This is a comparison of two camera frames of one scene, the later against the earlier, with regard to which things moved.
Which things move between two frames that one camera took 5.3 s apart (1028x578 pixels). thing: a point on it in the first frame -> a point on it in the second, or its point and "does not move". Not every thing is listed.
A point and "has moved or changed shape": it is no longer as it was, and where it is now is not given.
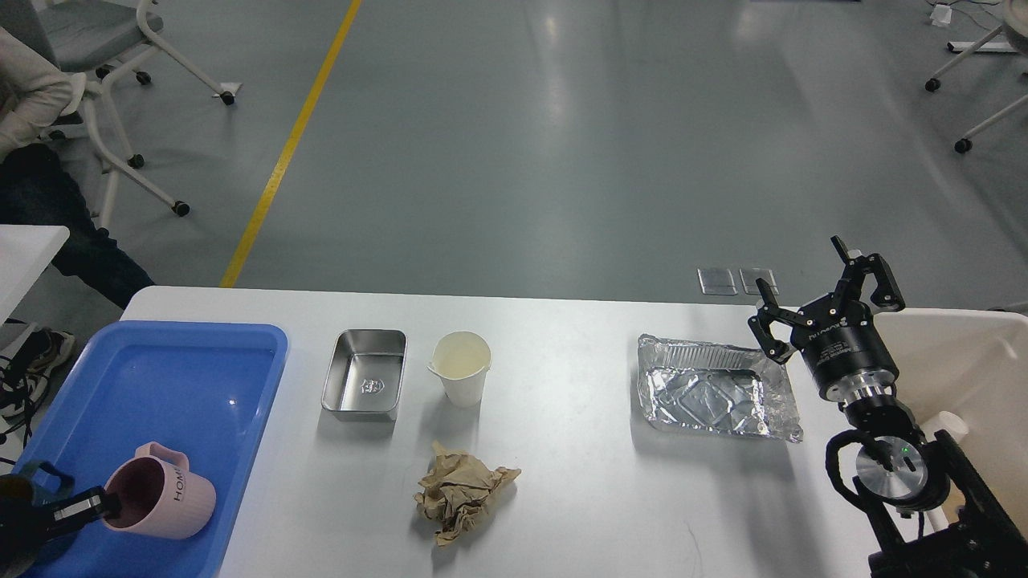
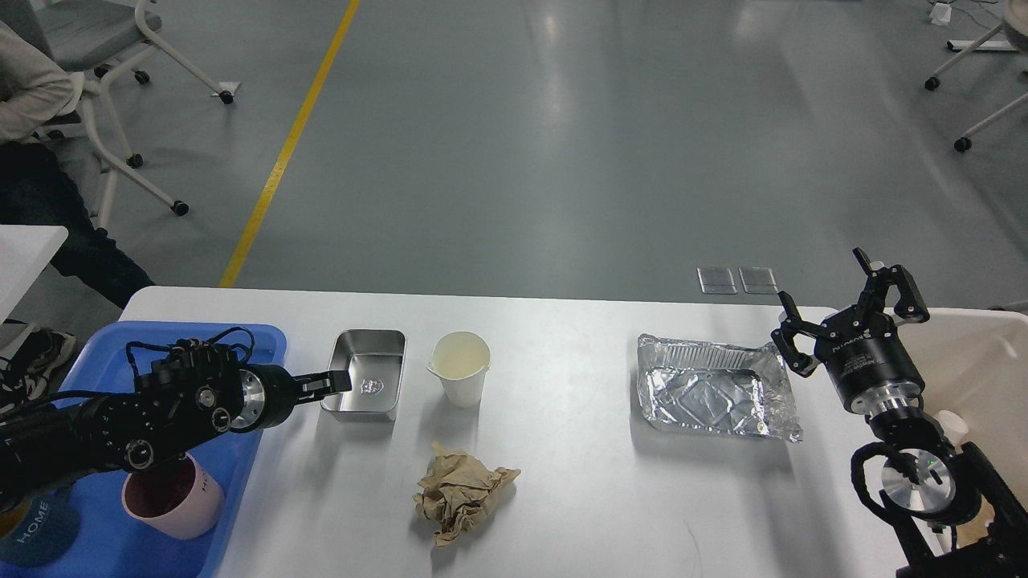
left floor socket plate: x=716 y=282 does not move
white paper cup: x=463 y=360 does not move
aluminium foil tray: x=715 y=388 does not move
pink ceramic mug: x=157 y=496 has moved or changed shape
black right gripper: x=839 y=339 -> x=862 y=349
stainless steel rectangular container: x=363 y=375 does not move
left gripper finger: x=71 y=510 -> x=270 y=392
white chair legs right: x=965 y=144 does not move
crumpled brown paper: x=457 y=492 does not move
